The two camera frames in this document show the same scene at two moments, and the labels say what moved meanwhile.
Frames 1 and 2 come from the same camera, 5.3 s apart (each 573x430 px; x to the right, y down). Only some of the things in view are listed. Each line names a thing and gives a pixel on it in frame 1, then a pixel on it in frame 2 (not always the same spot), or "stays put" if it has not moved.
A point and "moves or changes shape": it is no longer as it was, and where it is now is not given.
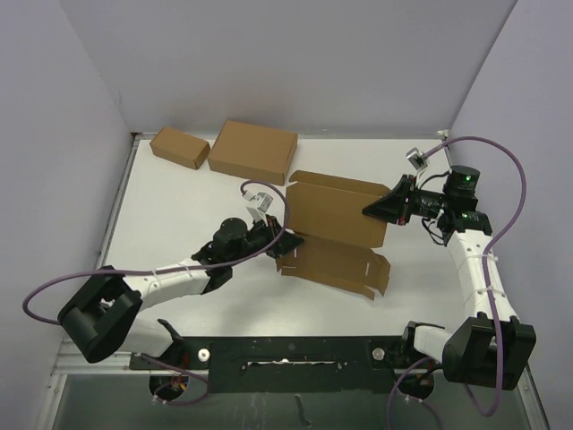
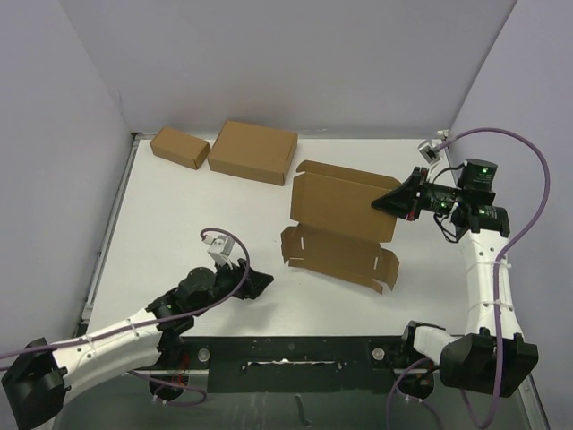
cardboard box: x=341 y=245 moves or changes shape
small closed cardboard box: x=179 y=147 stays put
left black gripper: x=285 y=243 → x=253 y=284
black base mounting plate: x=289 y=365 stays put
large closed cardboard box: x=252 y=151 stays put
